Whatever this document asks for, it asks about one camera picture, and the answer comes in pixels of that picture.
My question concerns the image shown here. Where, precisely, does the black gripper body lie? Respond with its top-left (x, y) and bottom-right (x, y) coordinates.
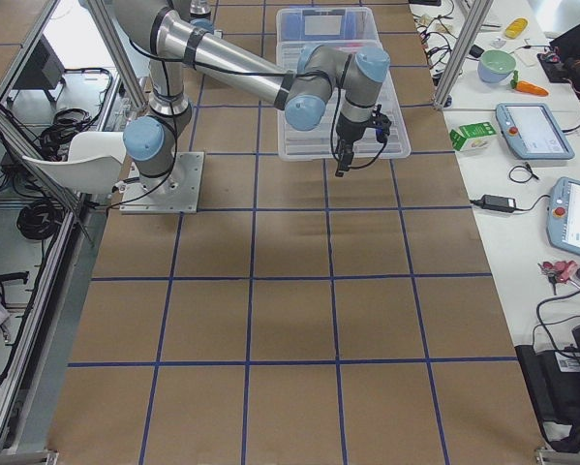
top-left (335, 113), bottom-right (391, 152)

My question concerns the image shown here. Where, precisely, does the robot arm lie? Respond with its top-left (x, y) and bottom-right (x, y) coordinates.
top-left (113, 1), bottom-right (391, 177)

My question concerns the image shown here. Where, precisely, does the clear plastic storage box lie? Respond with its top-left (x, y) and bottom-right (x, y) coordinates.
top-left (276, 7), bottom-right (381, 46)

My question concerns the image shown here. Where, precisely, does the green white carton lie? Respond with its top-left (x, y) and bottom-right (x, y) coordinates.
top-left (449, 122), bottom-right (497, 152)

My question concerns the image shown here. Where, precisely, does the black power adapter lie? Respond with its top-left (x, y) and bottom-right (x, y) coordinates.
top-left (479, 194), bottom-right (517, 213)

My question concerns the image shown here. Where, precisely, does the green bowl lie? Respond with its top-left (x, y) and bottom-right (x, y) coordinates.
top-left (477, 49), bottom-right (516, 83)

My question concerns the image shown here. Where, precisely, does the toy carrot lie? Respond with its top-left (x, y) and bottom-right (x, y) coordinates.
top-left (509, 70), bottom-right (549, 97)

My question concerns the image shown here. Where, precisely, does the teach pendant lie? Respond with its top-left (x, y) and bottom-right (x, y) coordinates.
top-left (495, 103), bottom-right (575, 160)
top-left (546, 177), bottom-right (580, 255)

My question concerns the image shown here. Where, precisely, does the yellow toy corn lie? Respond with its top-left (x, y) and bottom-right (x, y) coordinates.
top-left (504, 17), bottom-right (529, 40)

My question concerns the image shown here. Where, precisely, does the white plastic chair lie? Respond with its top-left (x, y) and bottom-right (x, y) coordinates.
top-left (22, 132), bottom-right (126, 195)

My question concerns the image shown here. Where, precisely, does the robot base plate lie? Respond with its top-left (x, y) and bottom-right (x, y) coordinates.
top-left (119, 152), bottom-right (205, 214)

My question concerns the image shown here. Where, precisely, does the aluminium frame post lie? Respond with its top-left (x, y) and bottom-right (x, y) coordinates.
top-left (433, 0), bottom-right (493, 110)

